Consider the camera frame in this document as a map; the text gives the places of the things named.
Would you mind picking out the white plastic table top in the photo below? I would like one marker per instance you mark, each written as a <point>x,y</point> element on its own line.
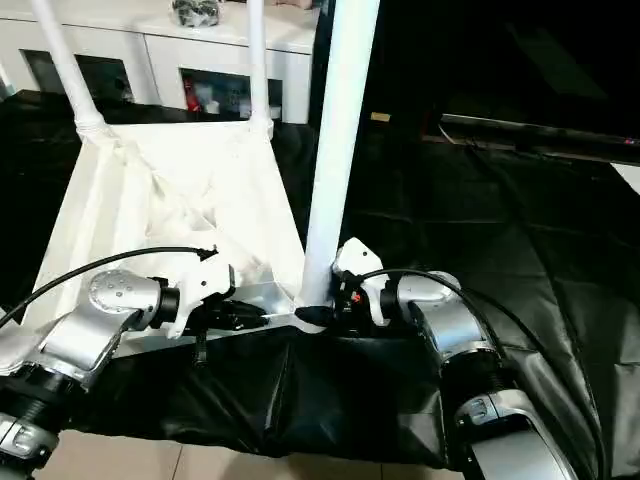
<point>175,175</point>

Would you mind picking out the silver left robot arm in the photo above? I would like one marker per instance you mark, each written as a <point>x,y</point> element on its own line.
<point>115,295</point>

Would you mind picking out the black plastic mat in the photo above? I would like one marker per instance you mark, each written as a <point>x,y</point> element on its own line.
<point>500,250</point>

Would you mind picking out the small tan tag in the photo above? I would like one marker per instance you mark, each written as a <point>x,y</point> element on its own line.
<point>380,116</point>

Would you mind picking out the white cup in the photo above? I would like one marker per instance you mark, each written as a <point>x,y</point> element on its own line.
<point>273,113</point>

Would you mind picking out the black metal rod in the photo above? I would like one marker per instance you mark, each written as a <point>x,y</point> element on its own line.
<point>540,136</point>

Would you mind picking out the white cabinet with glass doors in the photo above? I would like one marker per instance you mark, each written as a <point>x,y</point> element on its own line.
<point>150,45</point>

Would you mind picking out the black backdrop cloth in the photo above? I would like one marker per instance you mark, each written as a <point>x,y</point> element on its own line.
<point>500,55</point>

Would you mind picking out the white flat panel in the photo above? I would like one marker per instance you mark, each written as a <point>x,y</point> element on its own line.
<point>626,176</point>

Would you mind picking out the black bundle on cabinet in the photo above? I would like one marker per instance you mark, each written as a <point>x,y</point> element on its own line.
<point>196,11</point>

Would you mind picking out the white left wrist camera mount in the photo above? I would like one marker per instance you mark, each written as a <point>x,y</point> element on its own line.
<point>205,285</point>

